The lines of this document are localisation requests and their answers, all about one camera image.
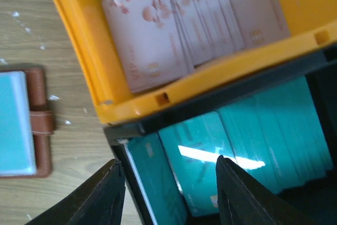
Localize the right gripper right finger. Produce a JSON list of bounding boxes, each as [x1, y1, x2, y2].
[[216, 155, 316, 224]]

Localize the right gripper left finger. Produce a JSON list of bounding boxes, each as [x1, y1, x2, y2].
[[28, 159, 126, 224]]

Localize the teal credit card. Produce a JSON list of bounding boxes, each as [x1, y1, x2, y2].
[[1, 71, 36, 177]]

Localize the brown leather card holder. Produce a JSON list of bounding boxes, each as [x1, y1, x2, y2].
[[1, 67, 55, 178]]

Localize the card in yellow bin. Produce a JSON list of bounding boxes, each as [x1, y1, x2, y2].
[[102, 0, 290, 93]]

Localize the teal item in bin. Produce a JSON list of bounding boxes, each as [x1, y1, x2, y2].
[[126, 77, 336, 224]]

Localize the black bin with teal item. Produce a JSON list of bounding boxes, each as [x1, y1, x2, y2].
[[104, 45, 336, 224]]

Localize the yellow storage bin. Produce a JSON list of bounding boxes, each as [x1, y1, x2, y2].
[[53, 0, 336, 125]]

